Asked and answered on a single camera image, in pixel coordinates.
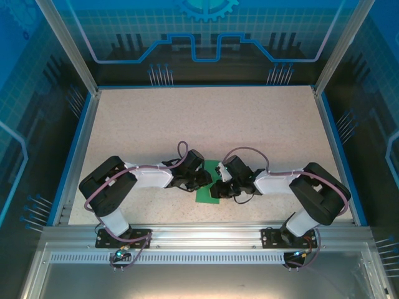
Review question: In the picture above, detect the green paper sheet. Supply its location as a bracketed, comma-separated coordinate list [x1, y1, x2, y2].
[195, 159, 228, 206]

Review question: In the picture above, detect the grey metal sheet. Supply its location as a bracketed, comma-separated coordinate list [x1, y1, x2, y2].
[20, 241, 395, 299]

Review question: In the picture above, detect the blue table edge trim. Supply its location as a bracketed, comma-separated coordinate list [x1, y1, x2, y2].
[46, 93, 94, 227]
[319, 93, 368, 227]

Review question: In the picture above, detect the blue gear print panel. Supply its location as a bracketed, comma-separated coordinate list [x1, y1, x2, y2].
[67, 0, 347, 87]

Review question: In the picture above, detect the blue grid print panel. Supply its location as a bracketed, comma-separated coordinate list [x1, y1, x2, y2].
[324, 0, 399, 299]
[0, 0, 94, 299]

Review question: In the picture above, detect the thin black right gripper wire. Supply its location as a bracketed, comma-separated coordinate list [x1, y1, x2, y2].
[233, 192, 254, 206]

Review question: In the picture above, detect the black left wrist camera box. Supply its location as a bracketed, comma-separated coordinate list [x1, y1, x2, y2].
[183, 149, 206, 173]

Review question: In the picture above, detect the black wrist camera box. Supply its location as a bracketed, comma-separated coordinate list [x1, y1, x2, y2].
[217, 154, 254, 182]
[183, 149, 206, 173]

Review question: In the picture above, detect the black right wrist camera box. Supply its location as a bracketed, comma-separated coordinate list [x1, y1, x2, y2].
[217, 154, 254, 182]

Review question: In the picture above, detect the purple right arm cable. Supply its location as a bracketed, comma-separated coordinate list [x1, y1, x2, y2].
[223, 146, 350, 231]

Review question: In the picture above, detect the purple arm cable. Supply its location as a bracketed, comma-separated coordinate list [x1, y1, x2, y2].
[223, 146, 350, 231]
[84, 141, 191, 240]

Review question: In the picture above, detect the aluminium mounting rail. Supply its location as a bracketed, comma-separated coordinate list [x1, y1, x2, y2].
[42, 222, 373, 250]

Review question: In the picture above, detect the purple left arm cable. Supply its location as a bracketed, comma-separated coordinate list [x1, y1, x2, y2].
[84, 141, 191, 240]

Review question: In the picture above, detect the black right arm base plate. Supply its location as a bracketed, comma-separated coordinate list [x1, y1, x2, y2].
[261, 227, 315, 249]

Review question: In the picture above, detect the slotted grey cable duct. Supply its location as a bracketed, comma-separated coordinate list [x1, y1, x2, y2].
[49, 252, 289, 265]

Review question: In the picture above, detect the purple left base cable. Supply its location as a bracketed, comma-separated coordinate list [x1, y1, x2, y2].
[99, 232, 153, 272]

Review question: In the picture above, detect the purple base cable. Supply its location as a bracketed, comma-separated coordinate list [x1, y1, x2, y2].
[99, 232, 153, 272]
[285, 227, 324, 270]

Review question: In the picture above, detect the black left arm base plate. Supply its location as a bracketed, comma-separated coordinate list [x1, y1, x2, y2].
[95, 228, 153, 249]

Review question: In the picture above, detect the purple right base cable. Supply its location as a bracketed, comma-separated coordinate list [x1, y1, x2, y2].
[285, 227, 324, 270]

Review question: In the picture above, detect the aluminium side rail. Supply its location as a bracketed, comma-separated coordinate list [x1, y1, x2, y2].
[51, 90, 102, 227]

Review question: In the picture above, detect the aluminium frame post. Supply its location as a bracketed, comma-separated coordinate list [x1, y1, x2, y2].
[34, 0, 102, 97]
[311, 0, 377, 97]

